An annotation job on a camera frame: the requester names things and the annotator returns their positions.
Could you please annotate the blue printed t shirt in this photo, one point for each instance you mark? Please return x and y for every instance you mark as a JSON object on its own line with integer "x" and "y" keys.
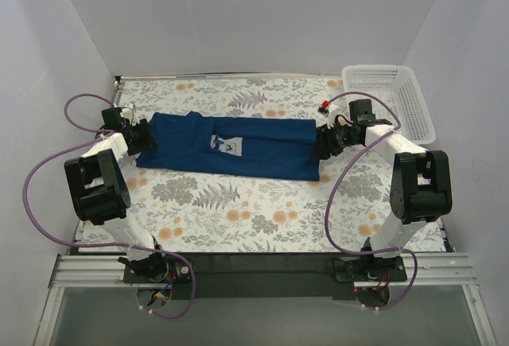
{"x": 245, "y": 147}

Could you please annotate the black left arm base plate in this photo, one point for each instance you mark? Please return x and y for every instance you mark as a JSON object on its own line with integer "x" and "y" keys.
{"x": 179, "y": 270}

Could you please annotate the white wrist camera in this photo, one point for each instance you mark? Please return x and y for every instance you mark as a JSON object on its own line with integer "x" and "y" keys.
{"x": 129, "y": 112}
{"x": 330, "y": 111}

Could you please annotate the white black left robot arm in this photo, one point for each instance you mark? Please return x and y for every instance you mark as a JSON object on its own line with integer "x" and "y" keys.
{"x": 100, "y": 194}

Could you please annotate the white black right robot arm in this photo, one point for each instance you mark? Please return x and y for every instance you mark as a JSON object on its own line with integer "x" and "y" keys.
{"x": 420, "y": 187}

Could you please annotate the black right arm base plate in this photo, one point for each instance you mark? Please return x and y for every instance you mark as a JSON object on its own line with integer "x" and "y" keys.
{"x": 365, "y": 268}

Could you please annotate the aluminium frame rail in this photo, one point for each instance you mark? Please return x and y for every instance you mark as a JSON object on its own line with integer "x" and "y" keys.
{"x": 93, "y": 270}

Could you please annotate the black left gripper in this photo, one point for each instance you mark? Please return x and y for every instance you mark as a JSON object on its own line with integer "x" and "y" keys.
{"x": 143, "y": 138}

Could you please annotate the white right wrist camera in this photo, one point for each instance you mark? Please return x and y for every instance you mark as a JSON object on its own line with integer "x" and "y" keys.
{"x": 330, "y": 111}

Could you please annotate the floral patterned table mat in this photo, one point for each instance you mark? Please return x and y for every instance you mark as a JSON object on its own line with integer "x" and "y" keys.
{"x": 204, "y": 212}

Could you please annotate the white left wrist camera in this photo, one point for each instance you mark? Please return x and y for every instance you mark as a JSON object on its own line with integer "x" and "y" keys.
{"x": 129, "y": 112}

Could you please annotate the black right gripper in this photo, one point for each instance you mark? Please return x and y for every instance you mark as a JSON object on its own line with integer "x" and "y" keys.
{"x": 325, "y": 143}

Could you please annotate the white plastic basket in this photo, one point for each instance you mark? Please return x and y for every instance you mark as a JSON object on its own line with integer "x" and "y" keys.
{"x": 398, "y": 88}

